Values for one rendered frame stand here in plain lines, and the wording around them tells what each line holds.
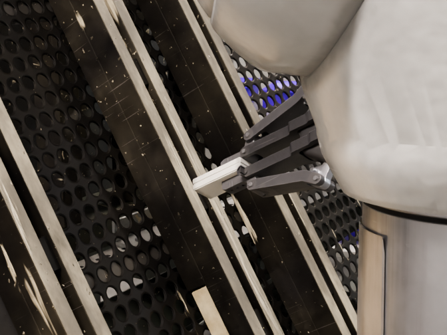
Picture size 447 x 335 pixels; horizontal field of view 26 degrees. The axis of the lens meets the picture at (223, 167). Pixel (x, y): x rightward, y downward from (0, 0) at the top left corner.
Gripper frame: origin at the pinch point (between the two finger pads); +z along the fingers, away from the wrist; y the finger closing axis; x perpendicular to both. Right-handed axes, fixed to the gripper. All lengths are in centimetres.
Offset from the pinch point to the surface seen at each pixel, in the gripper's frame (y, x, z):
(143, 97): 19.0, -1.9, 14.7
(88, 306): -12.8, 6.8, 14.3
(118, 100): 19.8, -0.8, 18.2
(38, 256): -9.1, 13.5, 14.7
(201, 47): 33.8, -13.7, 14.7
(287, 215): 11.3, -29.5, 13.2
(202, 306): -4.3, -17.4, 19.3
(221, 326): -7.2, -19.3, 17.8
